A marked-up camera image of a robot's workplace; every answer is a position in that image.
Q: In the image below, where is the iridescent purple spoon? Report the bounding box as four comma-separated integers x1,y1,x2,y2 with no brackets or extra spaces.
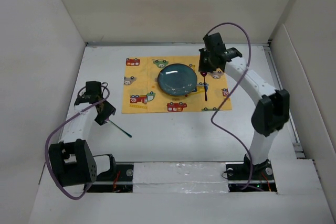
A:
200,71,208,101

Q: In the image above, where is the iridescent fork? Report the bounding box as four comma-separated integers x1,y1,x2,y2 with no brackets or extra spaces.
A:
108,119,132,138

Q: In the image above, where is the dark teal patterned plate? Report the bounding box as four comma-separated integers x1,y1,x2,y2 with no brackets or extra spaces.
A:
157,63,198,97

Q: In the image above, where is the yellow vehicle-print cloth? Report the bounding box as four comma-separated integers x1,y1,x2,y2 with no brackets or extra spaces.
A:
122,56,229,114

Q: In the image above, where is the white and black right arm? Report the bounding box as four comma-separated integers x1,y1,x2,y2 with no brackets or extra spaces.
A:
198,33,290,179

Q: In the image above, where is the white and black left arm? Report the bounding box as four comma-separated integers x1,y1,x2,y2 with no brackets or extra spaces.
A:
48,81,116,187

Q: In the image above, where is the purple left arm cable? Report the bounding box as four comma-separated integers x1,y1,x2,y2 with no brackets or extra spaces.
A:
44,82,111,200

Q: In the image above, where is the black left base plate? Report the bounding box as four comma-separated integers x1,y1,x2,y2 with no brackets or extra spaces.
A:
88,163,134,193

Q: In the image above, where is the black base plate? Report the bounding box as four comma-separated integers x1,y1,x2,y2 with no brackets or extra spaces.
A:
221,161,277,193
88,163,134,193

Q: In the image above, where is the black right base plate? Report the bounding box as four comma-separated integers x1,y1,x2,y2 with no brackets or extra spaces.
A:
221,161,277,193

